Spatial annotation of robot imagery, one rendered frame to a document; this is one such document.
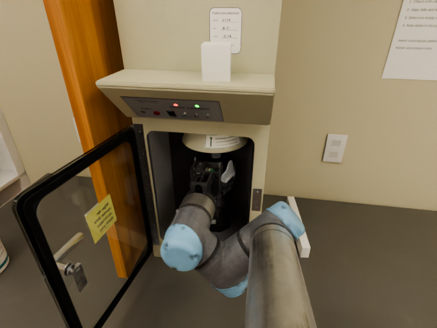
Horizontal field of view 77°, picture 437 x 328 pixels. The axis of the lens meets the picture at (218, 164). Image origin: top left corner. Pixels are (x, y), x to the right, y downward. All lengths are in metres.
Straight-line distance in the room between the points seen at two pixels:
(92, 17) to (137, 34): 0.10
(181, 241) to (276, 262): 0.18
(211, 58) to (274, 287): 0.37
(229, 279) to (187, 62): 0.43
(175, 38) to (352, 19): 0.61
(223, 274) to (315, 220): 0.61
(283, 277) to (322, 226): 0.75
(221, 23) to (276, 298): 0.47
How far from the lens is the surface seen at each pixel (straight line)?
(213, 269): 0.55
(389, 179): 1.27
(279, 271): 0.37
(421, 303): 0.99
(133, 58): 0.65
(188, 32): 0.60
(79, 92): 0.62
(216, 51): 0.51
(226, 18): 0.58
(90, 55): 0.66
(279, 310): 0.31
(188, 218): 0.53
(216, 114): 0.56
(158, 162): 0.76
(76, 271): 0.60
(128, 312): 0.84
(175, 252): 0.51
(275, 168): 1.16
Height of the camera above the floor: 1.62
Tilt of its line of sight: 29 degrees down
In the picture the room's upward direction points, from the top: straight up
